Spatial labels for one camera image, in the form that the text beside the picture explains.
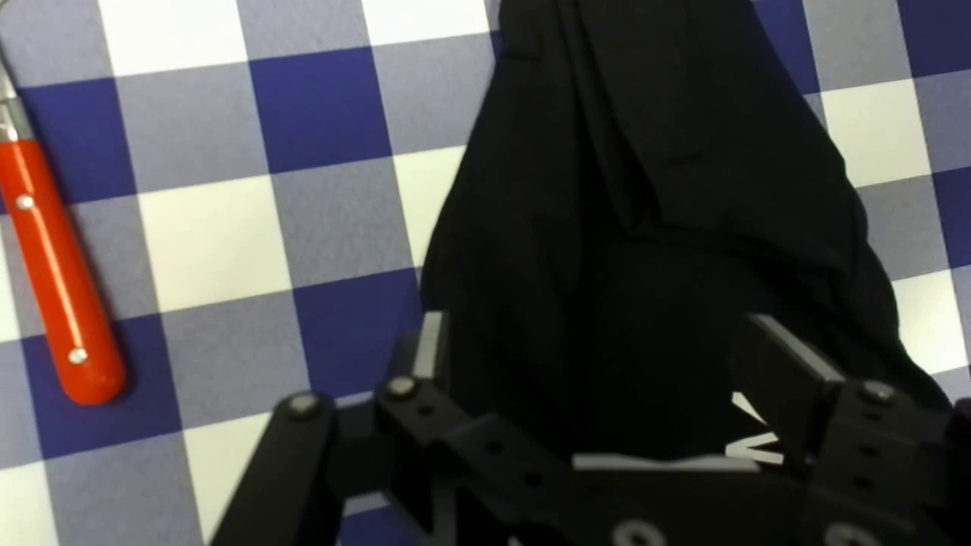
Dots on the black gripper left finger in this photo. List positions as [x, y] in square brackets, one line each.
[460, 481]

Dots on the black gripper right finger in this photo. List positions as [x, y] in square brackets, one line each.
[862, 464]

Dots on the black hooded garment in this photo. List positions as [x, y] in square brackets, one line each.
[637, 185]

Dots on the blue white checkered tablecloth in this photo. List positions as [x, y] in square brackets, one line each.
[254, 182]

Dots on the red handled knife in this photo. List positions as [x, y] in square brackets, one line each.
[77, 325]

